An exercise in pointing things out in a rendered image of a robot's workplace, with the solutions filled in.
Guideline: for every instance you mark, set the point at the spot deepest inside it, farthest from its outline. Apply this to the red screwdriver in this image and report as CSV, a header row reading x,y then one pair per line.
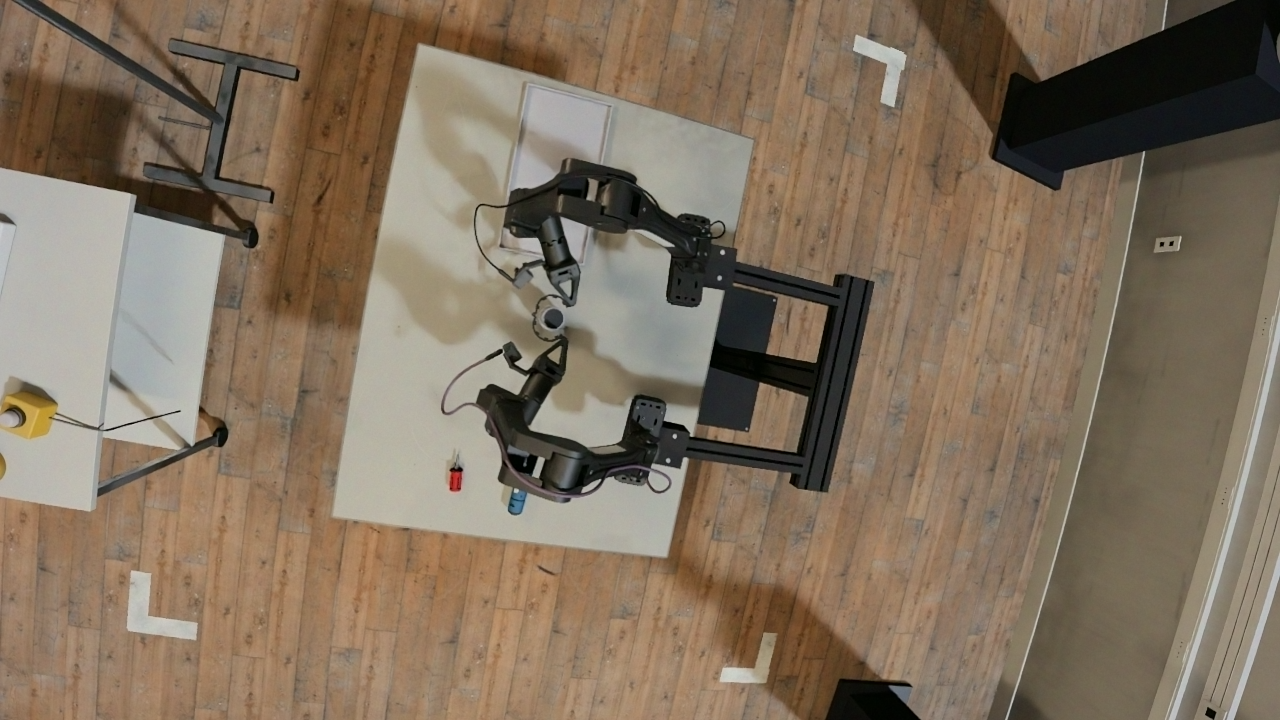
x,y
455,477

